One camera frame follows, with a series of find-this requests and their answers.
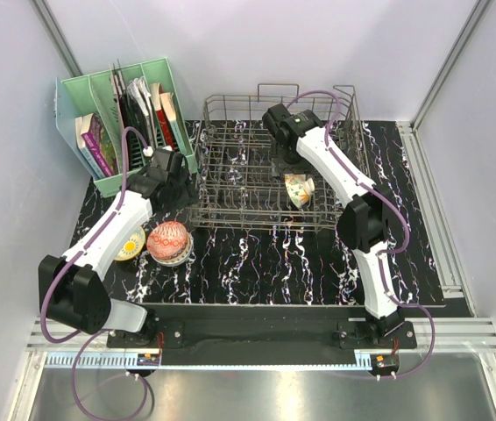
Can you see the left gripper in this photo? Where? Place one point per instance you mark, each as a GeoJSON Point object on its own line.
{"type": "Point", "coordinates": [185, 198]}

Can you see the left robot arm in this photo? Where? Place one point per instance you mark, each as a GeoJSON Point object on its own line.
{"type": "Point", "coordinates": [71, 289]}

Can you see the green floral bowl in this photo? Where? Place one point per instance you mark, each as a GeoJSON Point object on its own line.
{"type": "Point", "coordinates": [300, 188]}

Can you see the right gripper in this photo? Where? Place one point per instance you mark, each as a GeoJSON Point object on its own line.
{"type": "Point", "coordinates": [279, 166]}

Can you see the pink folder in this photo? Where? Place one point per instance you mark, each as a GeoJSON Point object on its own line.
{"type": "Point", "coordinates": [114, 79]}

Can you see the white bowl black stripes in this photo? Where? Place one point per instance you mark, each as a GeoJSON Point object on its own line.
{"type": "Point", "coordinates": [187, 249]}

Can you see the yellow checked bowl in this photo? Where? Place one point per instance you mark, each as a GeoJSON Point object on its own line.
{"type": "Point", "coordinates": [133, 246]}

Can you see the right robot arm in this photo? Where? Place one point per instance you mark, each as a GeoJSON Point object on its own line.
{"type": "Point", "coordinates": [363, 224]}

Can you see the red book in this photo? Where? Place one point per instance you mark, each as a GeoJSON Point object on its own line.
{"type": "Point", "coordinates": [156, 92]}

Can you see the plain white bowl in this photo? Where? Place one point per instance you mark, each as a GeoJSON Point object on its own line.
{"type": "Point", "coordinates": [179, 260]}

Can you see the grey wire dish rack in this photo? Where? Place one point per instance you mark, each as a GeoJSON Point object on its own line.
{"type": "Point", "coordinates": [236, 184]}

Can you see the blue zigzag pattern bowl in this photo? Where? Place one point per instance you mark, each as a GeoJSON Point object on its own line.
{"type": "Point", "coordinates": [168, 240]}

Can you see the green file organizer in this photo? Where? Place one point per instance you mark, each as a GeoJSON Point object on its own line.
{"type": "Point", "coordinates": [93, 93]}

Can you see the white papers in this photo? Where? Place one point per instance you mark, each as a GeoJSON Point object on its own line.
{"type": "Point", "coordinates": [138, 89]}

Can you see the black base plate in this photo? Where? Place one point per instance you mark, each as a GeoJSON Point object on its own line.
{"type": "Point", "coordinates": [258, 336]}

